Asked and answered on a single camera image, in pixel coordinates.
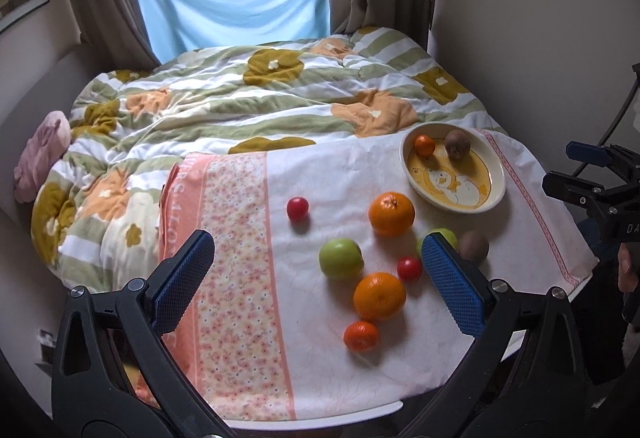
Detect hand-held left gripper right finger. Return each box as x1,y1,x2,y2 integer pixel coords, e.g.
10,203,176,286
400,233,592,438

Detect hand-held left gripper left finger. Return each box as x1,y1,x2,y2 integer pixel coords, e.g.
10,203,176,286
51,229,236,438

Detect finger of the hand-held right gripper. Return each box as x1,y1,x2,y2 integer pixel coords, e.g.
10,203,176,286
542,170,603,215
566,142,632,180

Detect brown kiwi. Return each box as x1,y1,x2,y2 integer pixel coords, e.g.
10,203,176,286
458,230,490,265
444,129,472,161

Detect red cherry tomato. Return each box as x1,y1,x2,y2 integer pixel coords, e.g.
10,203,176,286
286,197,310,222
397,256,423,282

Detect green apple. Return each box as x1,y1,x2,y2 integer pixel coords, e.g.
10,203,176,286
319,238,364,280
416,228,459,259

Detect large orange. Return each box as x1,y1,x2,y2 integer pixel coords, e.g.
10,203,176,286
368,192,416,238
353,272,407,322

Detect cream bowl with duck print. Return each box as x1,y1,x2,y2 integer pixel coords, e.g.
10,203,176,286
399,121,507,215

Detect person's right hand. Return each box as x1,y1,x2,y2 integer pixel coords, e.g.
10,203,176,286
617,245,640,295

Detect pink floral towel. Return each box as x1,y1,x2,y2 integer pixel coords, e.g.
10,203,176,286
159,128,599,421

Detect green striped flower quilt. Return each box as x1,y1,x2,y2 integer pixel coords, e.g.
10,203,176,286
31,25,508,291

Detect pink pillow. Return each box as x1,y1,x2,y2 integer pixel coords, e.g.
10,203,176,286
14,111,72,204

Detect light blue window cloth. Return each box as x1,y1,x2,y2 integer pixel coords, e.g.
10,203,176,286
135,0,331,66

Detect black cable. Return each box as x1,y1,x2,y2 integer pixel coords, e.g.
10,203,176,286
570,63,640,169

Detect wall socket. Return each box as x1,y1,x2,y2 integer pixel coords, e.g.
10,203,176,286
37,329,57,362

